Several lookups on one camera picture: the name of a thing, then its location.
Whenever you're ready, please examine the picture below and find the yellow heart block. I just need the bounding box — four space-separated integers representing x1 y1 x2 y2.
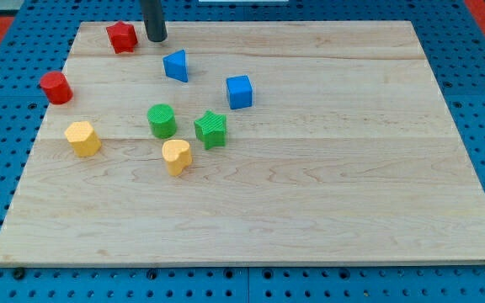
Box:
162 140 193 176

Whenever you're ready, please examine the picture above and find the red cylinder block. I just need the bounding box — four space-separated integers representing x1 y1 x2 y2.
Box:
40 71 73 105

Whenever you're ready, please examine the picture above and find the blue cube block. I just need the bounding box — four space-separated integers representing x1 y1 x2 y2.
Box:
226 75 253 109

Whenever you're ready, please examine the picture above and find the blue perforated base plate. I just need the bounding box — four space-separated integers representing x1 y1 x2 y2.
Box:
0 0 485 302

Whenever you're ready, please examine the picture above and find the yellow hexagon block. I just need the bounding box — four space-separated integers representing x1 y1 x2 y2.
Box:
64 121 102 157

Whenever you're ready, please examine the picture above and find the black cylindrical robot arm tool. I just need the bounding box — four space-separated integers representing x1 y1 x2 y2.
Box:
140 0 168 42

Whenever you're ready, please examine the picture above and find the green cylinder block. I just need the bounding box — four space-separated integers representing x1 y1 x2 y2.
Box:
147 104 177 139

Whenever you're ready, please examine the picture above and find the blue triangular prism block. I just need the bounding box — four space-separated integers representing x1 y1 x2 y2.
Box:
163 50 189 82

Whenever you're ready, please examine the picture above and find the red star block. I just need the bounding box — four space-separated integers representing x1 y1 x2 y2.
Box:
106 21 138 54

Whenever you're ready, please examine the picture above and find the light wooden board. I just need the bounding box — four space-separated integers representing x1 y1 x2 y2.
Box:
0 21 485 268

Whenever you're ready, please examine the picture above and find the green star block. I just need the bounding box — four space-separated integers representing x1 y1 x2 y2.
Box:
194 110 227 150

